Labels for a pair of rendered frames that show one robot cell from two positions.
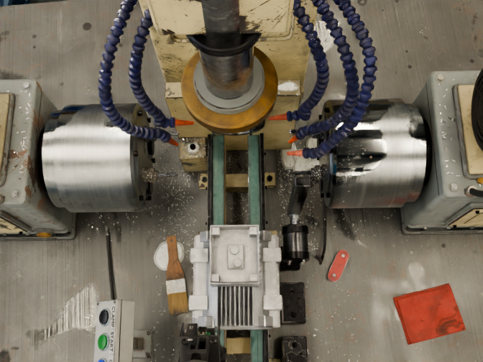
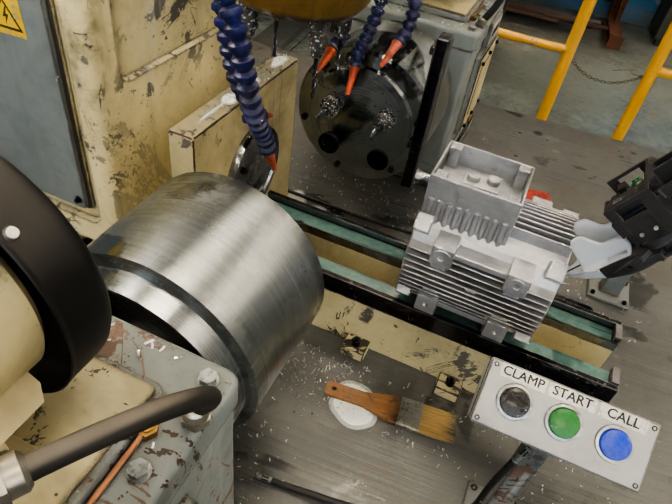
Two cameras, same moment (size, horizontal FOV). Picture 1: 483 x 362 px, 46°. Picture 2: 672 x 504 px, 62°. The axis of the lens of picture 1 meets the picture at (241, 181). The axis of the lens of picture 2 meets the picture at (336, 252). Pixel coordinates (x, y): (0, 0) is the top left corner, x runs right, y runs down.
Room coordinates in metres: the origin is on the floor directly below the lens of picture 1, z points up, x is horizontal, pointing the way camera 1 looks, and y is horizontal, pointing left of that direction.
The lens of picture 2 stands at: (0.21, 0.69, 1.54)
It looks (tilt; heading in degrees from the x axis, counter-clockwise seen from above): 42 degrees down; 284
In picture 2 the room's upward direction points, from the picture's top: 10 degrees clockwise
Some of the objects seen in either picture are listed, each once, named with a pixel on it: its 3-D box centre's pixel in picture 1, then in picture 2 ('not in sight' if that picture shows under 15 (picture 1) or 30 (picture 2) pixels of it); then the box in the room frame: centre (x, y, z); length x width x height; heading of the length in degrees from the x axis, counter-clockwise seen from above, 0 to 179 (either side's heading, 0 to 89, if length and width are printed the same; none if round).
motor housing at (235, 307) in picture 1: (236, 281); (484, 253); (0.15, 0.03, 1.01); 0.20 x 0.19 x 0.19; 176
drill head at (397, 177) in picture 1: (378, 153); (382, 93); (0.42, -0.32, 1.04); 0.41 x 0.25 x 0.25; 87
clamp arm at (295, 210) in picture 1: (297, 200); (426, 117); (0.30, -0.12, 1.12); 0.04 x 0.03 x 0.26; 177
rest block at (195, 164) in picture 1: (195, 154); not in sight; (0.52, 0.12, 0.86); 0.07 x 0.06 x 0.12; 87
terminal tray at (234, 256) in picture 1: (234, 256); (476, 192); (0.19, 0.02, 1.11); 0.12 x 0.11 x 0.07; 176
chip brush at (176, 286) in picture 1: (175, 274); (390, 408); (0.21, 0.19, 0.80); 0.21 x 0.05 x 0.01; 4
